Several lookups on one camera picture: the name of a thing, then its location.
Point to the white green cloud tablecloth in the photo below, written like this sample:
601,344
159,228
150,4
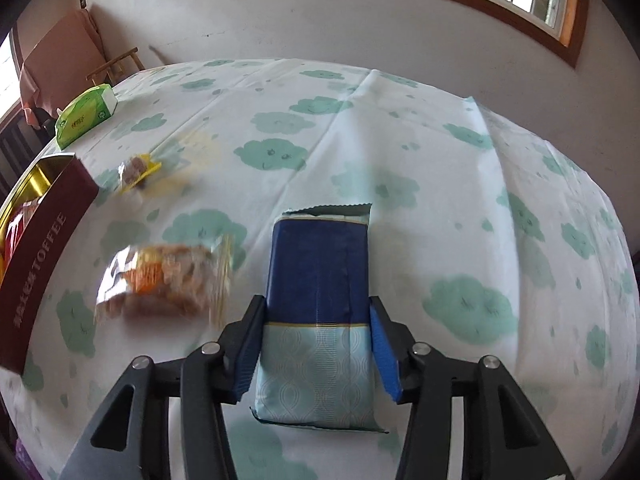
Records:
400,160

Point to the green tissue box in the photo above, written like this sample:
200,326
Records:
85,115

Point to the dark blue pale blue packet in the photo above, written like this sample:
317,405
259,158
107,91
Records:
317,280

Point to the clear packet of orange snacks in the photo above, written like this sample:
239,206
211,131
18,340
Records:
165,277

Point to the purple printed clothing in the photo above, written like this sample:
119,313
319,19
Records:
27,460

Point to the maroon tin box gold inside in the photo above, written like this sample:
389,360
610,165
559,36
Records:
45,260

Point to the wooden chair with cloth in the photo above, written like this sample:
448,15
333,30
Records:
60,60

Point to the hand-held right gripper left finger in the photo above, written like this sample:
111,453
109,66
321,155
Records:
247,360

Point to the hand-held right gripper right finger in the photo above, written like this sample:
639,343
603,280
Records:
385,360

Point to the dark wooden bench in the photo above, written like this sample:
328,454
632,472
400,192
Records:
17,145

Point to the small yellow wrapped candy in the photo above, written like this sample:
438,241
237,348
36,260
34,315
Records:
140,170

